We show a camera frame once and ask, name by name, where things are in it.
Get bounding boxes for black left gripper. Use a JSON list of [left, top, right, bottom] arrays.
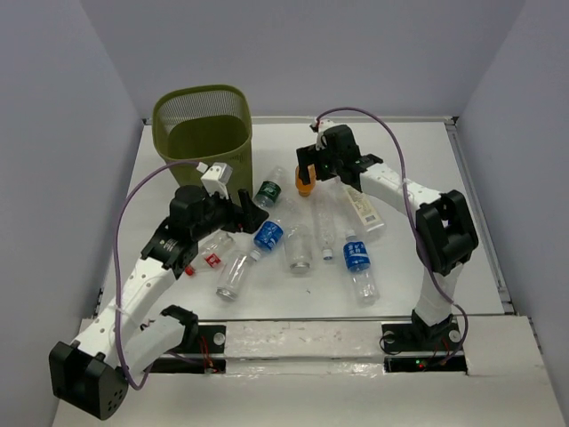
[[192, 186, 268, 241]]

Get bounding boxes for orange juice bottle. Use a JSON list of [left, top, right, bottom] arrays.
[[295, 165, 317, 197]]

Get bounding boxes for clear slim unlabelled bottle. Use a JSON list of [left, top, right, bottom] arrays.
[[311, 192, 337, 262]]

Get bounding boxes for wide clear plastic jar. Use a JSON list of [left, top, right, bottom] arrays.
[[284, 224, 313, 274]]

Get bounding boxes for blue label water bottle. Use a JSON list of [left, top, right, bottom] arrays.
[[342, 229, 380, 306]]

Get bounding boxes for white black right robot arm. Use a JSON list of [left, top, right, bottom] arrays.
[[296, 120, 478, 349]]

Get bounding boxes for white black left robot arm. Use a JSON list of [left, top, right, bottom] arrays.
[[48, 185, 268, 421]]

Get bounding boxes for olive green mesh bin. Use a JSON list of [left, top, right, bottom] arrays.
[[152, 85, 253, 205]]

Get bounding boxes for green label plastic bottle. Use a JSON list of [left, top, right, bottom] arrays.
[[253, 166, 288, 209]]

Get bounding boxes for blue label crushed bottle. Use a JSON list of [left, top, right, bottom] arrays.
[[249, 197, 308, 262]]

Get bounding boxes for red cap crushed bottle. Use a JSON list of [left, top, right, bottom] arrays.
[[185, 231, 236, 276]]

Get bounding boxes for clear bottle metal rim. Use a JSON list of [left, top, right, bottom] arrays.
[[216, 251, 256, 302]]

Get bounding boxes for white label square bottle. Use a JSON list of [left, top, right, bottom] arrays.
[[338, 183, 386, 243]]

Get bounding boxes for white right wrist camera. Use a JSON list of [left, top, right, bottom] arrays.
[[309, 117, 337, 150]]

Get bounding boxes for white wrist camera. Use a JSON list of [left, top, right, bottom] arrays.
[[196, 162, 233, 199], [309, 117, 337, 150]]

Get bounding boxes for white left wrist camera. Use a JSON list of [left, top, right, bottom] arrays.
[[196, 162, 233, 199]]

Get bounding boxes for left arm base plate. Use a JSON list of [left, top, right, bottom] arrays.
[[150, 324, 227, 375]]

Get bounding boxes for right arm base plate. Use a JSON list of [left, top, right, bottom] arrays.
[[379, 320, 468, 374]]

